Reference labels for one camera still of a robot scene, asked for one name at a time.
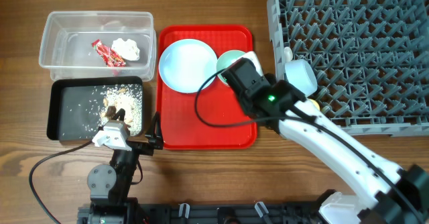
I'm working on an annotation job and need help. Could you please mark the rice food leftovers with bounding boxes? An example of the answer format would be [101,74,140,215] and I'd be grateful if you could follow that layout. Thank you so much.
[66,85,143,136]

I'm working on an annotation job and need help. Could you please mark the red strawberry snack wrapper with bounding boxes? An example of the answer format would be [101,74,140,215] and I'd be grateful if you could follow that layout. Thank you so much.
[91,40,126,67]

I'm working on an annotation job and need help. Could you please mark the white napkin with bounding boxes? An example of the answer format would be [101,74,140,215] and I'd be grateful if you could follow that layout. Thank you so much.
[112,38,140,61]

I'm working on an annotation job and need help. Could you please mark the mint green bowl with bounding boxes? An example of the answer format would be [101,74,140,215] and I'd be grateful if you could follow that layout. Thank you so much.
[217,50,245,86]

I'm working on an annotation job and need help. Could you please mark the light blue bowl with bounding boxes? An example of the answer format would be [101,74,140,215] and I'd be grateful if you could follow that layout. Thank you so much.
[284,59,318,97]

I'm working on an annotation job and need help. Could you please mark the yellow plastic cup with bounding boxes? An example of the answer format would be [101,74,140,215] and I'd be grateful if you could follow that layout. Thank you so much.
[309,99,321,111]

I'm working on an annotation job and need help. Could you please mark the white plastic spoon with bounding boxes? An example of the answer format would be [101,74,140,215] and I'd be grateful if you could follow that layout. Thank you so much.
[284,46,294,62]

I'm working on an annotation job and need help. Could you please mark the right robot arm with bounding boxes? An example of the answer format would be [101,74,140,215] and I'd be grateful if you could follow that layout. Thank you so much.
[228,73,428,223]

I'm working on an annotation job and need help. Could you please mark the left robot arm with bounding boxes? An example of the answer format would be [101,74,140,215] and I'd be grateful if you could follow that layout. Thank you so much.
[77,109,164,224]

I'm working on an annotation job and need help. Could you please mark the grey dishwasher rack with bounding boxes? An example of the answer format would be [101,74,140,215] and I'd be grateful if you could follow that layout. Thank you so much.
[267,0,428,137]

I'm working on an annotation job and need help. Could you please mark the black tray bin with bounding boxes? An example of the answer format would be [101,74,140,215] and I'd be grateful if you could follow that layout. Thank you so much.
[46,76,143,142]

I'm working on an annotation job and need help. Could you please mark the red plastic tray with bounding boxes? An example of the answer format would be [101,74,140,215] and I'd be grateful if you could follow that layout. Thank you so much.
[156,25,257,150]

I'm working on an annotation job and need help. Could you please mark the light blue plate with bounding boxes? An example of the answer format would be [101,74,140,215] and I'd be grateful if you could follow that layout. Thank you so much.
[158,39,218,93]

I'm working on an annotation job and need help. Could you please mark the clear plastic bin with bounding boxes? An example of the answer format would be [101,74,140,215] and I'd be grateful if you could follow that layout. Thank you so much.
[39,11,157,81]

